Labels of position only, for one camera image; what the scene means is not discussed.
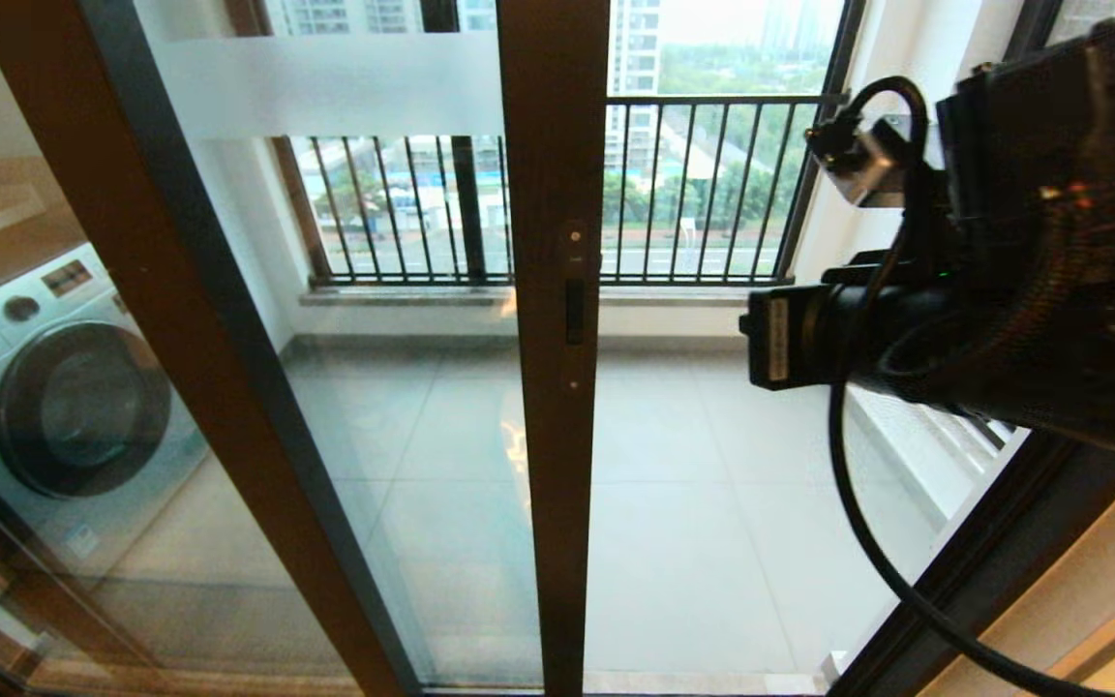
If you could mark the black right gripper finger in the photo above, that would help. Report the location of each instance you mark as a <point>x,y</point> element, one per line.
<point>780,339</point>

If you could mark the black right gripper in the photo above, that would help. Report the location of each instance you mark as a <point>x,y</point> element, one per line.
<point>1051,242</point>

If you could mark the sliding glass door brown frame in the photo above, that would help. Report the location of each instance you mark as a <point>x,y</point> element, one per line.
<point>354,87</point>

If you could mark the black window guard railing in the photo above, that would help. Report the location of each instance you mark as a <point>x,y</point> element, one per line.
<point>988,431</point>
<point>712,282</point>

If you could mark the grey stone window sill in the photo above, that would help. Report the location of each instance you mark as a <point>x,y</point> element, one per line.
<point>422,298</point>
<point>906,426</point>

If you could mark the dark brown door jamb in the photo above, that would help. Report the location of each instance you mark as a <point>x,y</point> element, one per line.
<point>1003,542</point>

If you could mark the white front-load washing machine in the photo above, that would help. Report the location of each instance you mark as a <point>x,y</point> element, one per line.
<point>83,407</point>

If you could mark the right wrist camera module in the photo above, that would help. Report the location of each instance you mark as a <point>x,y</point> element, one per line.
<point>867,165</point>

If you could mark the dark window frame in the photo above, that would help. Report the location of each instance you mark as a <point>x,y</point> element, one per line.
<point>467,213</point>
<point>1032,29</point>

